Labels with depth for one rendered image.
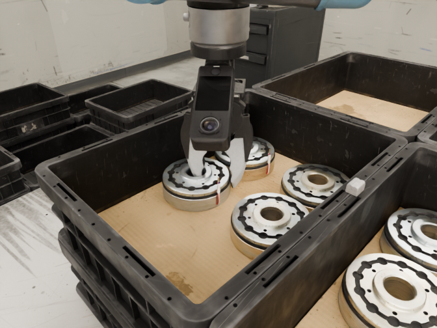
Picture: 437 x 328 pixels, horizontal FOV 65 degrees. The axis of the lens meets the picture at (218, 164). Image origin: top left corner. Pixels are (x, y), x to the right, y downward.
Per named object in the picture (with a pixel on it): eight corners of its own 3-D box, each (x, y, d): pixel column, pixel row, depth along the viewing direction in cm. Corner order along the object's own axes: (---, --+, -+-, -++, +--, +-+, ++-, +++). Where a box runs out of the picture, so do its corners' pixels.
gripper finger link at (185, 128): (209, 157, 52) (220, 105, 47) (208, 164, 50) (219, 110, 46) (179, 151, 52) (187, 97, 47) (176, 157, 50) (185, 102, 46)
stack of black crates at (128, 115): (140, 209, 158) (126, 118, 134) (101, 185, 174) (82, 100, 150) (198, 172, 184) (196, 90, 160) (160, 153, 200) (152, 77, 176)
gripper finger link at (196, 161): (207, 169, 58) (217, 120, 53) (201, 189, 53) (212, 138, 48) (188, 164, 58) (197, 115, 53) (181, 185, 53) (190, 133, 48)
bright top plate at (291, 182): (328, 217, 45) (329, 213, 44) (268, 184, 51) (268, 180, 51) (365, 185, 51) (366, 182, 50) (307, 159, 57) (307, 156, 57)
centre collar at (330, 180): (322, 196, 48) (323, 192, 47) (293, 181, 51) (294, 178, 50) (341, 182, 51) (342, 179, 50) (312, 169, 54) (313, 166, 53)
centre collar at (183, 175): (192, 187, 49) (192, 184, 49) (173, 173, 53) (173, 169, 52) (218, 176, 52) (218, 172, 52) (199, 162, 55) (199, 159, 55)
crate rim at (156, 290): (196, 352, 25) (195, 332, 23) (34, 182, 43) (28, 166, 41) (407, 153, 49) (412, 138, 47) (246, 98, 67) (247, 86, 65)
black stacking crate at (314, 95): (389, 205, 54) (410, 141, 48) (246, 142, 72) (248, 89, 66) (461, 127, 78) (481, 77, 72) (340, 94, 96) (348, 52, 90)
